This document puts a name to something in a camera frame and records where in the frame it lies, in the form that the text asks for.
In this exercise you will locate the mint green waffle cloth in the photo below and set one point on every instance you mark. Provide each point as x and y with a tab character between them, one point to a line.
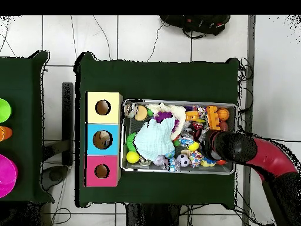
155	139

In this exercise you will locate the green spiky rubber ball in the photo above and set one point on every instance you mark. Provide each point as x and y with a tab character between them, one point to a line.
129	142

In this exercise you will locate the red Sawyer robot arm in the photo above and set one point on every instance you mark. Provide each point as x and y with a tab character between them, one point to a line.
235	147

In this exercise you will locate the wooden box with three holes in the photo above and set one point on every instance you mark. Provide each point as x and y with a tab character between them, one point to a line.
91	110

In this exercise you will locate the purple spiky monster toy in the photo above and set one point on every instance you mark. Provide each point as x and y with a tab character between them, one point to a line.
163	115

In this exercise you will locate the cream knitted cloth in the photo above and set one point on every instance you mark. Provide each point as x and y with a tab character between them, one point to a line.
180	115

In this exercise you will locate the dark green table cloth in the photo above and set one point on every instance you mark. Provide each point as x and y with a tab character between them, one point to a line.
152	80
18	82

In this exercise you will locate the small black white soccer ball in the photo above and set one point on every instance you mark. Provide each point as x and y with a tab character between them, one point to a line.
183	160

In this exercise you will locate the long orange building block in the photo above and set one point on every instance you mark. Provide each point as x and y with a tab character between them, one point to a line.
212	117

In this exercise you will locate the small orange basketball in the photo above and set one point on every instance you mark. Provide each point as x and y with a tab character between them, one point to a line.
223	114

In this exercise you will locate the black upright panel on stand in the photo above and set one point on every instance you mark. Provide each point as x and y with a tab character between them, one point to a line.
68	117

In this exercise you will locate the black backpack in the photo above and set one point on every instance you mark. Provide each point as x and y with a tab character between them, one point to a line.
197	23

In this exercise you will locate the orange plastic cone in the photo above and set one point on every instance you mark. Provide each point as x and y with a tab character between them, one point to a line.
5	133

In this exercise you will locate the green plastic cup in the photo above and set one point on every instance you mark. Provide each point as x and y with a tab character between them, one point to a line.
4	110

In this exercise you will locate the magenta plastic bowl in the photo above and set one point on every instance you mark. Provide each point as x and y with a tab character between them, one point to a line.
7	176

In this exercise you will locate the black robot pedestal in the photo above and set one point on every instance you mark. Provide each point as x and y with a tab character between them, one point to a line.
152	216

